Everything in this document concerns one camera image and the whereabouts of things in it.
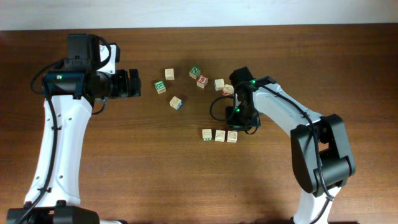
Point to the wooden block red U side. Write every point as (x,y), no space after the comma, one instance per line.
(232,136)

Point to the green letter N block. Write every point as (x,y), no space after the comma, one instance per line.
(195,72)

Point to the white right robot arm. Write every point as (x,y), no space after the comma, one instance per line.
(322,158)

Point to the wooden block blue side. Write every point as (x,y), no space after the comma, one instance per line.
(219,84)

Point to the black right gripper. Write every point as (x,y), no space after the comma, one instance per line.
(242,122)

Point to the wooden block number 5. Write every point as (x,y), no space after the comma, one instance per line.
(169,74)

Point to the wooden letter I block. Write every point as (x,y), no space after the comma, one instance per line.
(207,134)

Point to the red number 6 block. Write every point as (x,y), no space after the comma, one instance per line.
(202,81)

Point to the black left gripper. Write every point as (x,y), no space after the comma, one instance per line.
(122,91)

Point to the wooden block green V side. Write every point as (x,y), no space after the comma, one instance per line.
(220,135)

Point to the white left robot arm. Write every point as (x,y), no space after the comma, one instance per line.
(71,86)

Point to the green letter B block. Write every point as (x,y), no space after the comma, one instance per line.
(160,87)

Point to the wooden letter J block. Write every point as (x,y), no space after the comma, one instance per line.
(176,103)

